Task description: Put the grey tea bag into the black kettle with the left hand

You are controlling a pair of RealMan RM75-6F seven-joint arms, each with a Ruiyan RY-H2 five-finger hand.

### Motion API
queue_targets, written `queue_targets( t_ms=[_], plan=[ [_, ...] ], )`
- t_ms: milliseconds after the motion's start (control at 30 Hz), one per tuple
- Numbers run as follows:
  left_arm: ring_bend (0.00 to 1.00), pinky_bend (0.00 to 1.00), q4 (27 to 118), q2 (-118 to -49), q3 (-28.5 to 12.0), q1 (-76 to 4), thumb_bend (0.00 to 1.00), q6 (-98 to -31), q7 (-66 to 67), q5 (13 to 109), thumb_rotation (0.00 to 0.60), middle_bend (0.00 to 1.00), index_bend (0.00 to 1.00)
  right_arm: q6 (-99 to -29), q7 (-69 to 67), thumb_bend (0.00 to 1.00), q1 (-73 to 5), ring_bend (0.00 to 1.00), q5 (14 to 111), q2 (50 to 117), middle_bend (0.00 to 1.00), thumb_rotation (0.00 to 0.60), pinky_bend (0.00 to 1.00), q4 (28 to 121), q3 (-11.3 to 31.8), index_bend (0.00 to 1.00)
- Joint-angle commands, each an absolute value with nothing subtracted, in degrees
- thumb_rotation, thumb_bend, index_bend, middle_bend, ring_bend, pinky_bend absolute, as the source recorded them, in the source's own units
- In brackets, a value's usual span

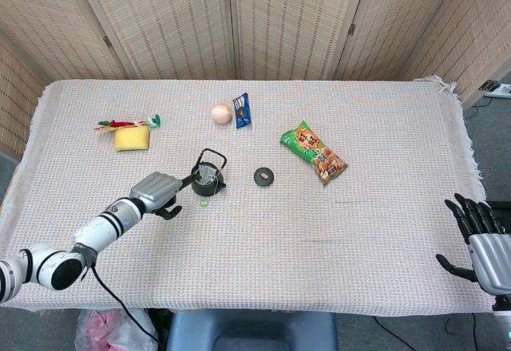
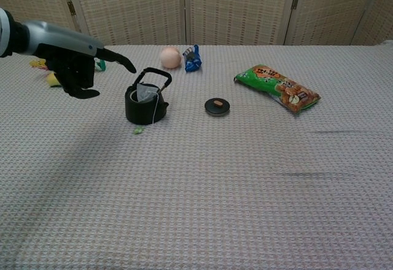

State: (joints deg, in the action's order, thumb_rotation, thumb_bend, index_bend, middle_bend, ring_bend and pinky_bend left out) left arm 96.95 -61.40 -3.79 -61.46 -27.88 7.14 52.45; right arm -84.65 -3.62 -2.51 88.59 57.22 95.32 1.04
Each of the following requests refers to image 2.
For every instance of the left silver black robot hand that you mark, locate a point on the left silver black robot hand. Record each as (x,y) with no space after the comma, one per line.
(67,55)

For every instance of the pyramid tea bag green tag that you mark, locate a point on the pyramid tea bag green tag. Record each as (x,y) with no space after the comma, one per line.
(143,93)

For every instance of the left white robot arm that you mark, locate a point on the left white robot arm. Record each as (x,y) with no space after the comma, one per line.
(7,33)

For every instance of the black teapot lid brown knob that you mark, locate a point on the black teapot lid brown knob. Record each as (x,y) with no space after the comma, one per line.
(217,108)

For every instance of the green orange snack bag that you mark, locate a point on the green orange snack bag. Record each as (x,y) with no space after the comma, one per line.
(276,87)

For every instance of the yellow sponge green base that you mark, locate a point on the yellow sponge green base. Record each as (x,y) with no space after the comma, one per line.
(52,80)

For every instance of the yellow red toy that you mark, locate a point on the yellow red toy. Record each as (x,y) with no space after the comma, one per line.
(38,64)

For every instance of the green white small tube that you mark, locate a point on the green white small tube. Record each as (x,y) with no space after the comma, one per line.
(100,65)

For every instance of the brass screen hinge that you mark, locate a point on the brass screen hinge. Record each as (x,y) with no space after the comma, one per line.
(295,2)
(71,8)

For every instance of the woven folding screen panel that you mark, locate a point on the woven folding screen panel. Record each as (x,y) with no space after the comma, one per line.
(129,9)
(328,9)
(33,0)
(379,21)
(239,9)

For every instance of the pink peach ball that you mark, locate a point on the pink peach ball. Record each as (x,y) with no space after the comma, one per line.
(170,57)

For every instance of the blue snack packet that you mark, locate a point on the blue snack packet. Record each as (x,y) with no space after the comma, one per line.
(192,61)

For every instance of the grey woven tablecloth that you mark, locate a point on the grey woven tablecloth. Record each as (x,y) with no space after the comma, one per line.
(196,175)

